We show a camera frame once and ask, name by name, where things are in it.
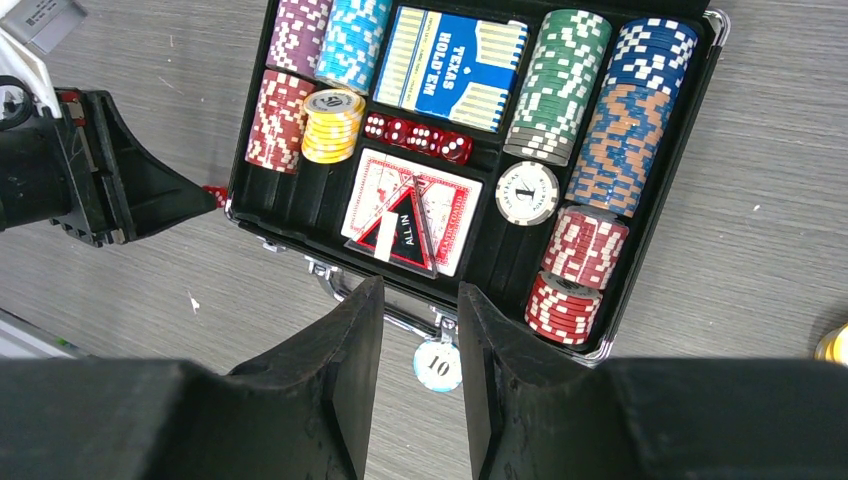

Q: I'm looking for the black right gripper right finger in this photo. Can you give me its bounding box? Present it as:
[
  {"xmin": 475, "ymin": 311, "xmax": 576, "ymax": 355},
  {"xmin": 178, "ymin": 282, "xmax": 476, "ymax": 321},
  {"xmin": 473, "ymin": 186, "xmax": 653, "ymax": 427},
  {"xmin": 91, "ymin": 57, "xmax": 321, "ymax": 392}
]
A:
[{"xmin": 458, "ymin": 283, "xmax": 847, "ymax": 479}]

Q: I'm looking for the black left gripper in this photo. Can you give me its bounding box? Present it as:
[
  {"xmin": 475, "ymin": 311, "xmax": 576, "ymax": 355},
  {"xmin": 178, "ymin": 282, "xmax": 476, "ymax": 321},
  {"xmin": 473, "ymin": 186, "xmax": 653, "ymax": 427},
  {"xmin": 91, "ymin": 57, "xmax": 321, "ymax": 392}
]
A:
[{"xmin": 1, "ymin": 76, "xmax": 217, "ymax": 245}]

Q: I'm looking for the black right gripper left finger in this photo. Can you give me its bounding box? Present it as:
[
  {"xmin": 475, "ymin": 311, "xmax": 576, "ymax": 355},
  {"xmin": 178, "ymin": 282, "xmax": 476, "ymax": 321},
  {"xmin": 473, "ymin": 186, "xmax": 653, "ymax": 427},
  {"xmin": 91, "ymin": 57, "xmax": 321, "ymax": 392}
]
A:
[{"xmin": 1, "ymin": 277, "xmax": 384, "ymax": 479}]

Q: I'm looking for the blue Texas Hold'em card deck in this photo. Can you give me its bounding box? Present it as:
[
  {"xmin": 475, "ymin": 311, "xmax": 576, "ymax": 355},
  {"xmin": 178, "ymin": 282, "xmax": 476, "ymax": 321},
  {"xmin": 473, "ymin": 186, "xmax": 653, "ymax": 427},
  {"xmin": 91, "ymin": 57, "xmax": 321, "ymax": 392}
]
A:
[{"xmin": 373, "ymin": 6, "xmax": 529, "ymax": 133}]

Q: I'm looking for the red die beside case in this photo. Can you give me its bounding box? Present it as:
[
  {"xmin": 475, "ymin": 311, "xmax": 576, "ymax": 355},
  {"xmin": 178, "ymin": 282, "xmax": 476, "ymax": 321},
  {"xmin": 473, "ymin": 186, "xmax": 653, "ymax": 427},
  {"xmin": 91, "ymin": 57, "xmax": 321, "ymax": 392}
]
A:
[{"xmin": 202, "ymin": 185, "xmax": 228, "ymax": 208}]

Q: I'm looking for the white 10 poker chip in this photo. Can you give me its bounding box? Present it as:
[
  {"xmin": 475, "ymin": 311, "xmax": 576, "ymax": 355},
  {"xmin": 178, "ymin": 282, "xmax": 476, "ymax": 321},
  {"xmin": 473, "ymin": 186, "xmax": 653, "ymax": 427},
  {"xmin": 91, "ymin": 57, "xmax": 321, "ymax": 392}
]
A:
[{"xmin": 413, "ymin": 341, "xmax": 462, "ymax": 393}]

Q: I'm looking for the lower red chip stack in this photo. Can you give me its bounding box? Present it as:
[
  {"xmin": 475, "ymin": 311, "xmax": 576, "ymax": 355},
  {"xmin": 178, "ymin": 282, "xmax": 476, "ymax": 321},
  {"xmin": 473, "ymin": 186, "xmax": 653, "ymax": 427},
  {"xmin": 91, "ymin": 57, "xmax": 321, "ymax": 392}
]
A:
[{"xmin": 524, "ymin": 271, "xmax": 603, "ymax": 346}]

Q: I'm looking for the dark red chip stack left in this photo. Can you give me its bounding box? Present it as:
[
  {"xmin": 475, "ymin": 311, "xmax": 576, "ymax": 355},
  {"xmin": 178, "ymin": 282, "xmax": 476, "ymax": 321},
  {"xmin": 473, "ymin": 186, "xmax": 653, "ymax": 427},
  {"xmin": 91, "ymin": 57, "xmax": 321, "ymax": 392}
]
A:
[{"xmin": 244, "ymin": 70, "xmax": 316, "ymax": 174}]

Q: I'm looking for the red chip stack right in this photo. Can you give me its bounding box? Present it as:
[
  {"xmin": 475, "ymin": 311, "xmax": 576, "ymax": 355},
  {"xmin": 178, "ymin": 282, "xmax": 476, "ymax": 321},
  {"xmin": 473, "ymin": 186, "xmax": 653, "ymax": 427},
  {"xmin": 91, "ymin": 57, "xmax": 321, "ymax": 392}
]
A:
[{"xmin": 541, "ymin": 205, "xmax": 630, "ymax": 290}]

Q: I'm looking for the triangular all in button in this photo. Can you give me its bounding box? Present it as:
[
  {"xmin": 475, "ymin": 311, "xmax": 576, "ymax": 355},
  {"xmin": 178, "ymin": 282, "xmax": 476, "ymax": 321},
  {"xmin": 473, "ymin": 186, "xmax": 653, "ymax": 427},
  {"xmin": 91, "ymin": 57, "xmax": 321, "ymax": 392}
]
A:
[{"xmin": 345, "ymin": 175, "xmax": 438, "ymax": 279}]

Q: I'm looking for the yellow chip stack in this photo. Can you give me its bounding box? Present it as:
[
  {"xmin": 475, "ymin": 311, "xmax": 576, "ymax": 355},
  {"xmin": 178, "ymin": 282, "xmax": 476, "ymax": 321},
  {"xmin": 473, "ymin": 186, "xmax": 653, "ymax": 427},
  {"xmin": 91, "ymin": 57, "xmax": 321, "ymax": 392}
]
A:
[{"xmin": 301, "ymin": 89, "xmax": 366, "ymax": 164}]

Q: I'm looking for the white 1 chip in case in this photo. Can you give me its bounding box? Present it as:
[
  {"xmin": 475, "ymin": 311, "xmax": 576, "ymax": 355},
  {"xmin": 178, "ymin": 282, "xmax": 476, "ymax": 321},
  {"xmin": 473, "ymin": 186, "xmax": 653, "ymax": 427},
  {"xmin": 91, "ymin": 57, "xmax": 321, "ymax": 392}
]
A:
[{"xmin": 495, "ymin": 161, "xmax": 560, "ymax": 227}]

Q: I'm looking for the purple poker chip stack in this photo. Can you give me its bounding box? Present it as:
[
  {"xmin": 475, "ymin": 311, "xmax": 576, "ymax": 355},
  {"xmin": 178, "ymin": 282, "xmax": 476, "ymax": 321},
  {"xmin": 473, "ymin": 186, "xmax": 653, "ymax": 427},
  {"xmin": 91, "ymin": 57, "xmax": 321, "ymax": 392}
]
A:
[{"xmin": 265, "ymin": 0, "xmax": 334, "ymax": 78}]

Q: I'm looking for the red backed card deck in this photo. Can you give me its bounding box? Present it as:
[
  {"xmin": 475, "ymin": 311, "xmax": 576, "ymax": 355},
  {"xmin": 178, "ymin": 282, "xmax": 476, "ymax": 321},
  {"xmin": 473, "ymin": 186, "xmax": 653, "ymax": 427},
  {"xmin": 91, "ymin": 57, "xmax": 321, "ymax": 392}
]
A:
[{"xmin": 340, "ymin": 148, "xmax": 483, "ymax": 277}]

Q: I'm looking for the light blue chip stack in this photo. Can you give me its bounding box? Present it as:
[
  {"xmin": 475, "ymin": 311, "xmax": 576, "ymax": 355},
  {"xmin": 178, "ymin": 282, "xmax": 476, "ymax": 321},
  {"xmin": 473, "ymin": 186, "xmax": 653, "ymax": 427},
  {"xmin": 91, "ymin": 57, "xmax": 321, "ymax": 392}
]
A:
[{"xmin": 315, "ymin": 0, "xmax": 392, "ymax": 95}]

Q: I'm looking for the black aluminium poker case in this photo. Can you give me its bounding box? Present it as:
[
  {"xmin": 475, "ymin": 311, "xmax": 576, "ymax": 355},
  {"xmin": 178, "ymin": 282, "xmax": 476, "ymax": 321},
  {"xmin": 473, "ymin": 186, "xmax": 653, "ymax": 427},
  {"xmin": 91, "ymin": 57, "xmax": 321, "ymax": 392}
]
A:
[{"xmin": 225, "ymin": 1, "xmax": 730, "ymax": 365}]

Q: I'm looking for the yellow chip on table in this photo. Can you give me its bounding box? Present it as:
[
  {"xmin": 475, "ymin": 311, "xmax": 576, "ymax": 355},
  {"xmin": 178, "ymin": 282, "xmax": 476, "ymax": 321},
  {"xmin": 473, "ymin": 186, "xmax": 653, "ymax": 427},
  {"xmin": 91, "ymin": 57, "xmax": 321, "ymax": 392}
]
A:
[{"xmin": 813, "ymin": 324, "xmax": 848, "ymax": 366}]

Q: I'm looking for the green chip stack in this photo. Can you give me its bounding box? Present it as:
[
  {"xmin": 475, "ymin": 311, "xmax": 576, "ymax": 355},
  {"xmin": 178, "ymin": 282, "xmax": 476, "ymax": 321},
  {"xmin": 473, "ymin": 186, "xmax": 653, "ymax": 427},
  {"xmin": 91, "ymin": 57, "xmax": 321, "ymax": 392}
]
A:
[{"xmin": 503, "ymin": 9, "xmax": 612, "ymax": 166}]

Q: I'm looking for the blue orange chip stack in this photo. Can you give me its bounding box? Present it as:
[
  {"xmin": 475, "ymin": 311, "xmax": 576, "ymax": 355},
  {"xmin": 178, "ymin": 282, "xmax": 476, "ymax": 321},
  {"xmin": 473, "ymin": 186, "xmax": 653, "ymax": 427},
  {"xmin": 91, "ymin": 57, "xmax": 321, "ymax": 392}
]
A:
[{"xmin": 564, "ymin": 18, "xmax": 698, "ymax": 217}]

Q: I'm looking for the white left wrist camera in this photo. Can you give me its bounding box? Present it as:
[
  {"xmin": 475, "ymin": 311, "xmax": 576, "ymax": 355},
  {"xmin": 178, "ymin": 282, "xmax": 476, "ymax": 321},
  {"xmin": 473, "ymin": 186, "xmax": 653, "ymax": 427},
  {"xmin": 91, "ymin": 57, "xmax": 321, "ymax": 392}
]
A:
[{"xmin": 1, "ymin": 0, "xmax": 88, "ymax": 118}]

